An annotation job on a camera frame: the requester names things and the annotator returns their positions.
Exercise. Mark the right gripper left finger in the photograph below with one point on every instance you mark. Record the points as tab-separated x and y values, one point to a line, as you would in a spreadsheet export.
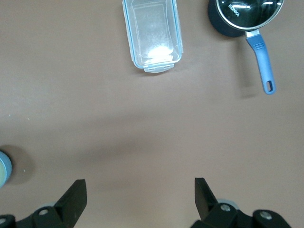
69	209

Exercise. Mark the glass pot lid blue knob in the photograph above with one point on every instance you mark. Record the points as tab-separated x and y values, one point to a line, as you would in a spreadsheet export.
249	14

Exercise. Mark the blue bowl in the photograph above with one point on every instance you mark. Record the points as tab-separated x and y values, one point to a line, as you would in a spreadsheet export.
8	166

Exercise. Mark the clear plastic food container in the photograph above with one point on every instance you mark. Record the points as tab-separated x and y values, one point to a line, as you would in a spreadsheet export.
152	28

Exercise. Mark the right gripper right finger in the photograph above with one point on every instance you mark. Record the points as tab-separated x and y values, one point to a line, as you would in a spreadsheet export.
209	211

